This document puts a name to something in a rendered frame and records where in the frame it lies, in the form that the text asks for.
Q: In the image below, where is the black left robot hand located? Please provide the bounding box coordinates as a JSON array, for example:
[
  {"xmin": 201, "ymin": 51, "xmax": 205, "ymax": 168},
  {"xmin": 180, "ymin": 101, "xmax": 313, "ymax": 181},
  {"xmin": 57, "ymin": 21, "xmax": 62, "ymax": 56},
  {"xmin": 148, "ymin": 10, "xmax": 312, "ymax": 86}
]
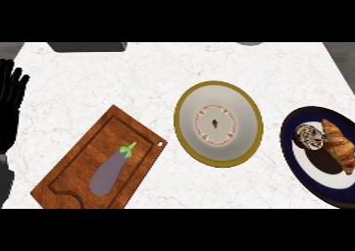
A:
[{"xmin": 0, "ymin": 58, "xmax": 32, "ymax": 155}]

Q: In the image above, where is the white bowl with gold rim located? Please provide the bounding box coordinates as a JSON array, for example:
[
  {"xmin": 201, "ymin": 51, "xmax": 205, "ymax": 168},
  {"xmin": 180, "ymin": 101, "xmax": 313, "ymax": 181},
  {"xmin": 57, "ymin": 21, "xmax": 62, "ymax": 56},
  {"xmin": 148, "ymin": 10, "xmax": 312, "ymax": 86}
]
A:
[{"xmin": 173, "ymin": 80, "xmax": 264, "ymax": 169}]

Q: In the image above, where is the dark blue rimmed plate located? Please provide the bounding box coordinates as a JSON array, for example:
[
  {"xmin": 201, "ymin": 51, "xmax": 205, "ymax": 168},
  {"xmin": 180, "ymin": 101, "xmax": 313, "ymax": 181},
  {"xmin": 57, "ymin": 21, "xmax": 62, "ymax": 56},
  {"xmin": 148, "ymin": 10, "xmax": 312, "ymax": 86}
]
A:
[{"xmin": 279, "ymin": 105, "xmax": 355, "ymax": 210}]

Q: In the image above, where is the golden brown croissant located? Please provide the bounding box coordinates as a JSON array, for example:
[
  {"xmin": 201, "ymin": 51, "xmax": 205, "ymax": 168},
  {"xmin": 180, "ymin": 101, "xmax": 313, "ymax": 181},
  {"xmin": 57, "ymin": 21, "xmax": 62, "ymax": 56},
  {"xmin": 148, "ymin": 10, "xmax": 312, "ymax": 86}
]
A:
[{"xmin": 319, "ymin": 118, "xmax": 355, "ymax": 176}]

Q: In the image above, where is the brown wooden cutting board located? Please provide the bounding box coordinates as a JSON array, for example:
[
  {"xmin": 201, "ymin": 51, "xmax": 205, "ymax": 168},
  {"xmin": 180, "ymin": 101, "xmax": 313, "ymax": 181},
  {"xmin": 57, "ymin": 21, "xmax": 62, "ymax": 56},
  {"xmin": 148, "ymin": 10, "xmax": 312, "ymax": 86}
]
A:
[{"xmin": 29, "ymin": 104, "xmax": 170, "ymax": 210}]

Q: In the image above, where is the dark grey flat appliance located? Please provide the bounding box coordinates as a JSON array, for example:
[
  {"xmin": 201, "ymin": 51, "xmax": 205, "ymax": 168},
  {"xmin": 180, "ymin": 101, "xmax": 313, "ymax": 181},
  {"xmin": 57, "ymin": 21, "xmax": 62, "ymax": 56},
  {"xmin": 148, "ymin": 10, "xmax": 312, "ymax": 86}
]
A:
[{"xmin": 47, "ymin": 42, "xmax": 128, "ymax": 53}]

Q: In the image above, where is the purple eggplant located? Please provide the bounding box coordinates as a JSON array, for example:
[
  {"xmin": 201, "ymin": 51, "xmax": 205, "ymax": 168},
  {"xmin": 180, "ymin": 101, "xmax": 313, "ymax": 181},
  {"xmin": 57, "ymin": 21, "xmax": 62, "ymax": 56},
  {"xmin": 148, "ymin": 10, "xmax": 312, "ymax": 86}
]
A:
[{"xmin": 88, "ymin": 141, "xmax": 139, "ymax": 197}]

